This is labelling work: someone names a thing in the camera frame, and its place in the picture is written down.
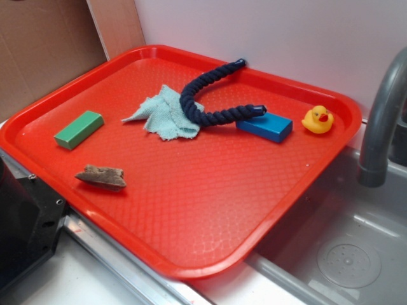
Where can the yellow rubber duck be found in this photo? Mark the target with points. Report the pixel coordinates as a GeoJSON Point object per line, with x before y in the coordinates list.
{"type": "Point", "coordinates": [318, 120]}

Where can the brown wood piece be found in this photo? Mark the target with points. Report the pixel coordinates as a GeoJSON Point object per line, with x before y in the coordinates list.
{"type": "Point", "coordinates": [107, 178]}

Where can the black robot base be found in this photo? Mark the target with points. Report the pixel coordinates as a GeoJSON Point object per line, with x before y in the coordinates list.
{"type": "Point", "coordinates": [31, 219]}

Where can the brown cardboard panel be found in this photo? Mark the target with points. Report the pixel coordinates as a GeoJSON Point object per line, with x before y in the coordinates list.
{"type": "Point", "coordinates": [46, 44]}

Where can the red plastic tray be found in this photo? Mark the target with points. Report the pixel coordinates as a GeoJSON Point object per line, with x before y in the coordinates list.
{"type": "Point", "coordinates": [192, 207]}

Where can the blue rectangular block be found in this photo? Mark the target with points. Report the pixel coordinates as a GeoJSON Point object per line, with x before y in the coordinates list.
{"type": "Point", "coordinates": [269, 126]}

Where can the grey faucet spout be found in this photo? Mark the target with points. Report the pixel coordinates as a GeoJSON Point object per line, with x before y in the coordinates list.
{"type": "Point", "coordinates": [385, 135]}

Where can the silver metal rail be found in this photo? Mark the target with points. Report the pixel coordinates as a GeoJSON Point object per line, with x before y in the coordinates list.
{"type": "Point", "coordinates": [88, 267]}

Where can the green rectangular block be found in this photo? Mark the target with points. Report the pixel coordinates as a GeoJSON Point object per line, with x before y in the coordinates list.
{"type": "Point", "coordinates": [79, 130]}

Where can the light teal cloth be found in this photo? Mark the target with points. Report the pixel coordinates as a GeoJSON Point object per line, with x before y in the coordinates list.
{"type": "Point", "coordinates": [164, 116]}

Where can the grey plastic sink basin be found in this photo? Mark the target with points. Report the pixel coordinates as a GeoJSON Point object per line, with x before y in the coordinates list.
{"type": "Point", "coordinates": [341, 242]}

